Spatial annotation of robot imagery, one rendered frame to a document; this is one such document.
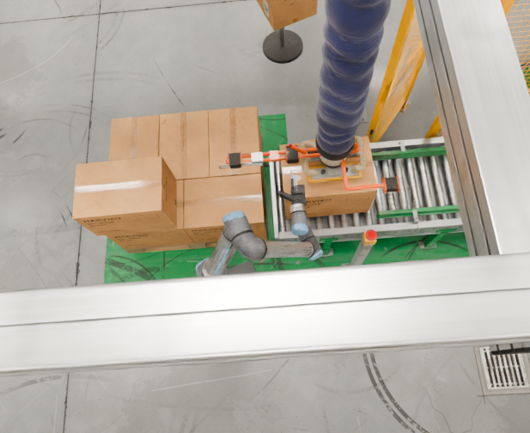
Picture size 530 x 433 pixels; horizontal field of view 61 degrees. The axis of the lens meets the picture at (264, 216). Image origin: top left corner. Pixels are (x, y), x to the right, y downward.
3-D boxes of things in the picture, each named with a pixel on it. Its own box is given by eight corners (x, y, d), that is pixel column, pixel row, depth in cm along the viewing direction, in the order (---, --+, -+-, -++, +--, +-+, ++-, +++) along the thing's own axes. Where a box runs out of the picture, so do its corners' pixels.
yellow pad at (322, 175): (360, 163, 281) (361, 160, 276) (362, 178, 277) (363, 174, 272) (306, 168, 282) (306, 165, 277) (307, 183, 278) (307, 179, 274)
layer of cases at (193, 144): (260, 131, 399) (257, 106, 361) (267, 237, 365) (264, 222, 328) (128, 143, 404) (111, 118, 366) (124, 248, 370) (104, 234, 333)
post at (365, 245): (355, 267, 367) (374, 230, 273) (356, 275, 365) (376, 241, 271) (346, 268, 367) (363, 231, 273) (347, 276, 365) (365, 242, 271)
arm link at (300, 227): (294, 237, 260) (290, 232, 251) (292, 216, 264) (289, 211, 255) (310, 234, 258) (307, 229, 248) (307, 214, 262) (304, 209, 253)
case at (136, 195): (176, 179, 344) (161, 155, 306) (177, 228, 330) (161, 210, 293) (100, 186, 346) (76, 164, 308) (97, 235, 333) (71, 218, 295)
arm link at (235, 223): (201, 296, 271) (232, 236, 211) (191, 271, 278) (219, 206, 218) (224, 289, 278) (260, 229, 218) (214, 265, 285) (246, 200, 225)
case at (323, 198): (360, 162, 338) (368, 136, 300) (368, 211, 324) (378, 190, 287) (281, 170, 340) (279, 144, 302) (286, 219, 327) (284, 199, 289)
